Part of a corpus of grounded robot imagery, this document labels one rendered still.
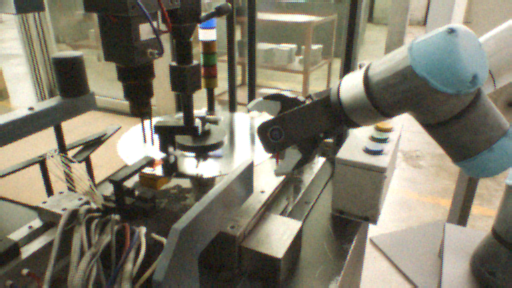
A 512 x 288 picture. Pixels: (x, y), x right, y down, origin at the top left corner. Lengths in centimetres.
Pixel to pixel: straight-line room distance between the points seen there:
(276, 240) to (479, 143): 39
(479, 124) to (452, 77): 8
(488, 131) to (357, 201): 46
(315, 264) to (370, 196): 20
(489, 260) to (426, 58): 50
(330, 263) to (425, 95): 45
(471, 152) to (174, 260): 37
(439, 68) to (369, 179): 48
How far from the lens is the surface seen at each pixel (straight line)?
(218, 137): 81
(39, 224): 82
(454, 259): 91
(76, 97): 85
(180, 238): 50
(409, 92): 47
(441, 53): 45
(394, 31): 109
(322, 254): 84
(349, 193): 92
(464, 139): 51
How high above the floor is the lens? 129
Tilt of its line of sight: 25 degrees down
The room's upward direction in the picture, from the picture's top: straight up
